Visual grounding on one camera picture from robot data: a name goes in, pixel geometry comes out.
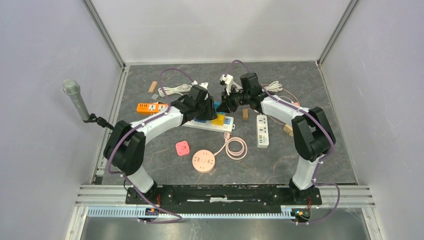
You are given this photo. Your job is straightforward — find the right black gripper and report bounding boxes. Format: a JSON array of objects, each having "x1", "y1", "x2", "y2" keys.
[{"x1": 217, "y1": 86, "x2": 251, "y2": 114}]

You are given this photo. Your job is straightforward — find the long white power strip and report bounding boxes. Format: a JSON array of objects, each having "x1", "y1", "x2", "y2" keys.
[{"x1": 182, "y1": 116, "x2": 235, "y2": 133}]

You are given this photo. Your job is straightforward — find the pink folding extension socket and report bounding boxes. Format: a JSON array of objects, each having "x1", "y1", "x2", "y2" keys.
[{"x1": 175, "y1": 140, "x2": 190, "y2": 157}]

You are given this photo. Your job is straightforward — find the round pink socket base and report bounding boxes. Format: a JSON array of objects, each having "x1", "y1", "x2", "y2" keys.
[{"x1": 192, "y1": 149, "x2": 216, "y2": 174}]

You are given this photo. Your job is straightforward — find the light blue adapter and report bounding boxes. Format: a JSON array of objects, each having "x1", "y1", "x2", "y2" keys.
[{"x1": 214, "y1": 101, "x2": 221, "y2": 112}]

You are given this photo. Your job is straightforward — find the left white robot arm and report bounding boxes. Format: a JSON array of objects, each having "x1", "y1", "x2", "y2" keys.
[{"x1": 103, "y1": 85, "x2": 217, "y2": 204}]

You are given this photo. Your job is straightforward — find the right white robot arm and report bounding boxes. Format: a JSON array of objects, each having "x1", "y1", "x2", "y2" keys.
[{"x1": 217, "y1": 72, "x2": 336, "y2": 204}]

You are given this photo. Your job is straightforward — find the blue cube adapter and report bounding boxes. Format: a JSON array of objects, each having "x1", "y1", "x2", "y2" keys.
[{"x1": 193, "y1": 117, "x2": 207, "y2": 123}]

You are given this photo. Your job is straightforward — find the yellow cube adapter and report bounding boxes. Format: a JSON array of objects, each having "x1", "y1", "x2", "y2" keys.
[{"x1": 210, "y1": 113, "x2": 226, "y2": 126}]

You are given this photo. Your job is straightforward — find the small white power strip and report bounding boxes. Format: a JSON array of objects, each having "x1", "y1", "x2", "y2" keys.
[{"x1": 256, "y1": 114, "x2": 270, "y2": 148}]

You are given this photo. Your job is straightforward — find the gray black flat tool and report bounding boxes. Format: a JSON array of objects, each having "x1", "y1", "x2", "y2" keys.
[{"x1": 151, "y1": 94, "x2": 168, "y2": 104}]

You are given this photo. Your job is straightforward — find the small brown wooden block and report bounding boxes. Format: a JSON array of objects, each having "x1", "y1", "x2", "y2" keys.
[{"x1": 148, "y1": 81, "x2": 158, "y2": 93}]

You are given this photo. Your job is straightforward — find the orange power strip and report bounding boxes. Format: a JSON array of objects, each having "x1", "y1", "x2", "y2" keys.
[{"x1": 136, "y1": 103, "x2": 168, "y2": 115}]

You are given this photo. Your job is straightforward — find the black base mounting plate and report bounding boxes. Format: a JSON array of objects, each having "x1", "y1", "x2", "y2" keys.
[{"x1": 145, "y1": 184, "x2": 322, "y2": 214}]

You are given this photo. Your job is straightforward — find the silver microphone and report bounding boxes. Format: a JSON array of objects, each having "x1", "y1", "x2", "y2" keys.
[{"x1": 62, "y1": 79, "x2": 90, "y2": 122}]

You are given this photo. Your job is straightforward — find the white bundled power cord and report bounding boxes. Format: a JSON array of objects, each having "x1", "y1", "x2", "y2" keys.
[{"x1": 261, "y1": 80, "x2": 284, "y2": 94}]

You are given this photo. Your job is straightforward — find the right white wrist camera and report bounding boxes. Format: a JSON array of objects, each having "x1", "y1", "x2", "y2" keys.
[{"x1": 219, "y1": 74, "x2": 235, "y2": 95}]

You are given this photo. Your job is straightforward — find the white coiled cord with plug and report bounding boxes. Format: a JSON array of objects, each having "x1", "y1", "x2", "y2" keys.
[{"x1": 157, "y1": 83, "x2": 194, "y2": 98}]

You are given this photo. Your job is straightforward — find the pink coiled cable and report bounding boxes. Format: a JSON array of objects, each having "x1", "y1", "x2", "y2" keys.
[{"x1": 212, "y1": 131, "x2": 249, "y2": 161}]

